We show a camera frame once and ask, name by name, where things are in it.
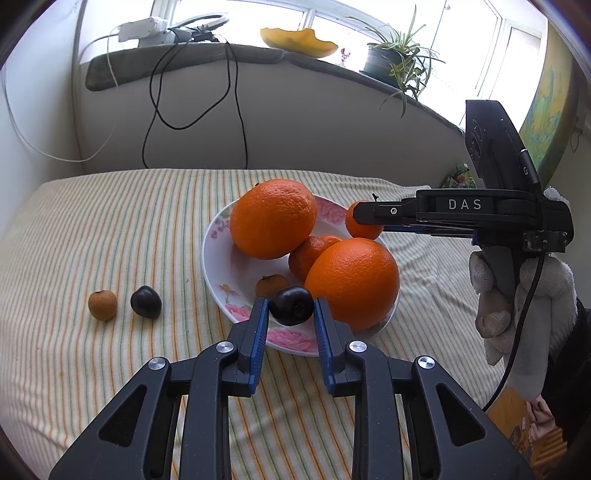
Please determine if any yellow-green painting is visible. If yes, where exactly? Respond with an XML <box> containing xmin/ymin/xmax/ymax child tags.
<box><xmin>519</xmin><ymin>44</ymin><xmax>578</xmax><ymax>185</ymax></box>

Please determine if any grey-green windowsill cushion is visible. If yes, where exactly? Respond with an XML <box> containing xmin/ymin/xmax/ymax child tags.
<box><xmin>85</xmin><ymin>42</ymin><xmax>465</xmax><ymax>134</ymax></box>

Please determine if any white floral plate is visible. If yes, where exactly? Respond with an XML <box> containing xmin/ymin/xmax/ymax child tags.
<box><xmin>202</xmin><ymin>194</ymin><xmax>400</xmax><ymax>357</ymax></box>

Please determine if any striped cloth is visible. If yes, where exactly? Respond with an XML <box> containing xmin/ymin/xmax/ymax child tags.
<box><xmin>0</xmin><ymin>168</ymin><xmax>513</xmax><ymax>480</ymax></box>

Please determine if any grey ring-shaped device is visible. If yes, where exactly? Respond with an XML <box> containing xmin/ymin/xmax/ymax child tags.
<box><xmin>168</xmin><ymin>11</ymin><xmax>230</xmax><ymax>44</ymax></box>

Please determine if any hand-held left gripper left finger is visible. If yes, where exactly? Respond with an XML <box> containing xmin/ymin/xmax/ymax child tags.
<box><xmin>48</xmin><ymin>296</ymin><xmax>270</xmax><ymax>480</ymax></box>

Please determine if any dark purple plum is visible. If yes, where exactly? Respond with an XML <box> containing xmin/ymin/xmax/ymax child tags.
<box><xmin>130</xmin><ymin>285</ymin><xmax>163</xmax><ymax>319</ymax></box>
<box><xmin>269</xmin><ymin>286</ymin><xmax>315</xmax><ymax>326</ymax></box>

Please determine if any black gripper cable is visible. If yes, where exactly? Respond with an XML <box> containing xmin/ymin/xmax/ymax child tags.
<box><xmin>481</xmin><ymin>251</ymin><xmax>548</xmax><ymax>411</ymax></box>

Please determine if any green packet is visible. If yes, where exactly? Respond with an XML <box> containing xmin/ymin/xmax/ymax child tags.
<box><xmin>444</xmin><ymin>164</ymin><xmax>477</xmax><ymax>189</ymax></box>

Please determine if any small brown fruit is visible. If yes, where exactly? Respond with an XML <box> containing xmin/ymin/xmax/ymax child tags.
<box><xmin>88</xmin><ymin>290</ymin><xmax>118</xmax><ymax>321</ymax></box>
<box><xmin>255</xmin><ymin>274</ymin><xmax>291</xmax><ymax>298</ymax></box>

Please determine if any person's right forearm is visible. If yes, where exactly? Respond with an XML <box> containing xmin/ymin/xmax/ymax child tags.
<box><xmin>538</xmin><ymin>295</ymin><xmax>591</xmax><ymax>430</ymax></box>

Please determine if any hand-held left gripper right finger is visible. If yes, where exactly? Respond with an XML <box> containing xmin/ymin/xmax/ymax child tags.
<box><xmin>313</xmin><ymin>296</ymin><xmax>536</xmax><ymax>480</ymax></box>

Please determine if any white power adapter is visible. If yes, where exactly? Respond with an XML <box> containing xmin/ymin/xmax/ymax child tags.
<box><xmin>117</xmin><ymin>16</ymin><xmax>169</xmax><ymax>43</ymax></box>

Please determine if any orange printed box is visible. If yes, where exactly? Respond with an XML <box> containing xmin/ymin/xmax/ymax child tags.
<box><xmin>485</xmin><ymin>385</ymin><xmax>568</xmax><ymax>472</ymax></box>

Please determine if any white cable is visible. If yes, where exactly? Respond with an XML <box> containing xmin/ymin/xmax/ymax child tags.
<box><xmin>2</xmin><ymin>28</ymin><xmax>123</xmax><ymax>162</ymax></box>

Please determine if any potted spider plant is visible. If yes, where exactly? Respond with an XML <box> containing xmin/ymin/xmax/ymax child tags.
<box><xmin>346</xmin><ymin>4</ymin><xmax>446</xmax><ymax>118</ymax></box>

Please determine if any yellow dish on sill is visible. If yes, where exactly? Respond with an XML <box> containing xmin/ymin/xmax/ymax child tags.
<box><xmin>260</xmin><ymin>27</ymin><xmax>339</xmax><ymax>59</ymax></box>

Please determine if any small mandarin with stem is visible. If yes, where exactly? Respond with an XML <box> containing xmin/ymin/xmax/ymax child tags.
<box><xmin>345</xmin><ymin>193</ymin><xmax>385</xmax><ymax>241</ymax></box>

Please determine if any person's right hand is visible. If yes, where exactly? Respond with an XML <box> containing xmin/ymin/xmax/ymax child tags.
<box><xmin>468</xmin><ymin>248</ymin><xmax>578</xmax><ymax>402</ymax></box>

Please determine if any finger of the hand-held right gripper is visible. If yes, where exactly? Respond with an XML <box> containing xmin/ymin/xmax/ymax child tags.
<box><xmin>353</xmin><ymin>199</ymin><xmax>419</xmax><ymax>234</ymax></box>

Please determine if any large orange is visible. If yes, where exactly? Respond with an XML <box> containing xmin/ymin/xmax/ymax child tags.
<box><xmin>230</xmin><ymin>179</ymin><xmax>318</xmax><ymax>260</ymax></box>
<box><xmin>304</xmin><ymin>237</ymin><xmax>400</xmax><ymax>332</ymax></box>

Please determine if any white window frame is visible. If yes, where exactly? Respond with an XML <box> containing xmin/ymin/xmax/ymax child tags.
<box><xmin>152</xmin><ymin>0</ymin><xmax>550</xmax><ymax>121</ymax></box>

